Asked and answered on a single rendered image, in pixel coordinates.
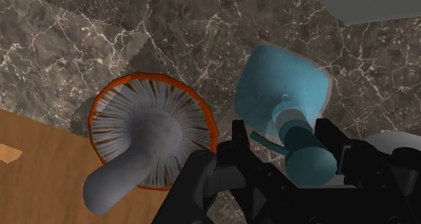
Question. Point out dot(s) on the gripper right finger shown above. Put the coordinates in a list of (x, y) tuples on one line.
[(371, 164)]

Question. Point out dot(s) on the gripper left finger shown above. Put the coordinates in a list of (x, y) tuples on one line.
[(197, 183)]

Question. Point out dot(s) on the white rounded object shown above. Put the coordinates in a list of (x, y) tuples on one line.
[(391, 142)]

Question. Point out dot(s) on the orange cap mushroom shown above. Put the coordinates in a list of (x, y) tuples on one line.
[(148, 124)]

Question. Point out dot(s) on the blue pump bottle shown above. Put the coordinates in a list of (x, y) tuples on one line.
[(279, 82)]

